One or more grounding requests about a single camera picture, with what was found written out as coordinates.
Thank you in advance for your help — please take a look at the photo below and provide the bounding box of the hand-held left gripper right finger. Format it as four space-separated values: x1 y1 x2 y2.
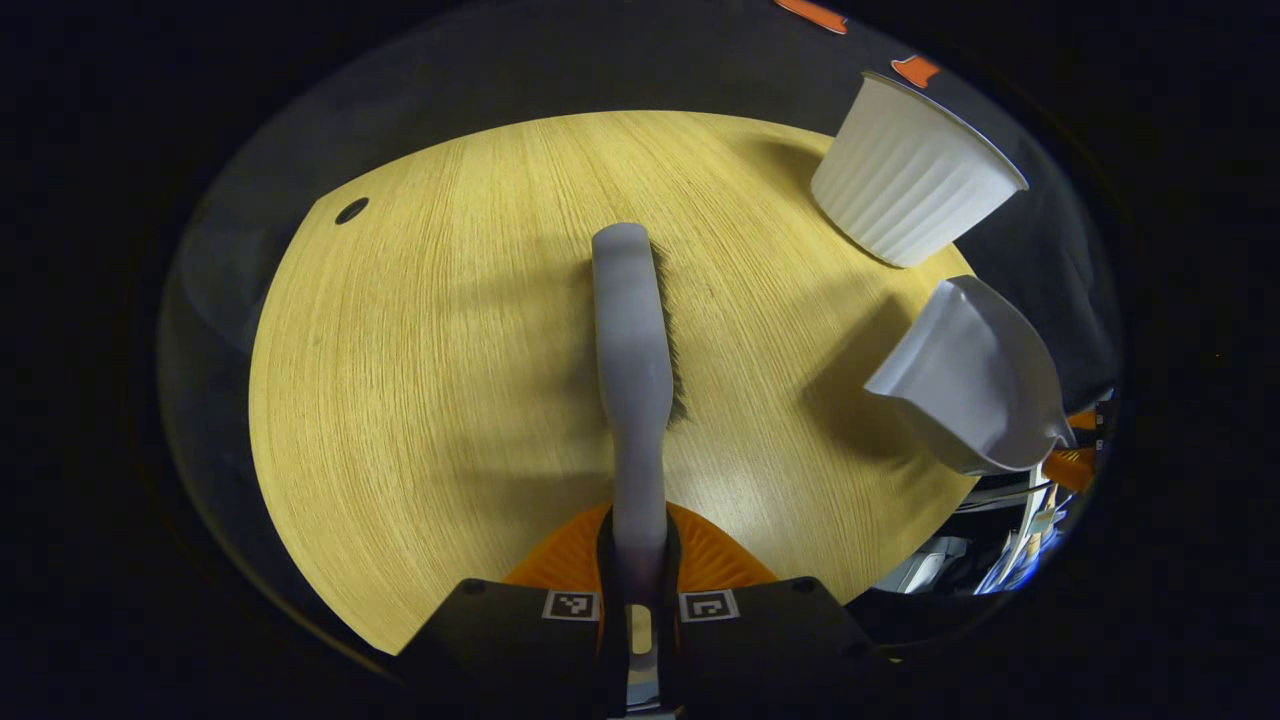
665 503 903 720

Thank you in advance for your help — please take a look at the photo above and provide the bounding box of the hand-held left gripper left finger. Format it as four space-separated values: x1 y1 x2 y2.
395 503 617 720

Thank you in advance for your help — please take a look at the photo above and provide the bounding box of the grey dustpan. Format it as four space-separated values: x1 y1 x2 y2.
864 275 1076 476

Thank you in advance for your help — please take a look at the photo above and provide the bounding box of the white ribbed garbage bin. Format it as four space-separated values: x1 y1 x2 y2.
810 70 1030 269

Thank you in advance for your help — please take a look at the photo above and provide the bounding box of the small grey broom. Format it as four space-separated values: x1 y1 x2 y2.
590 222 691 661

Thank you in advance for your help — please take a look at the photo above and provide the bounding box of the wooden desktop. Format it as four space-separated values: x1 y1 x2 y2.
248 110 986 656

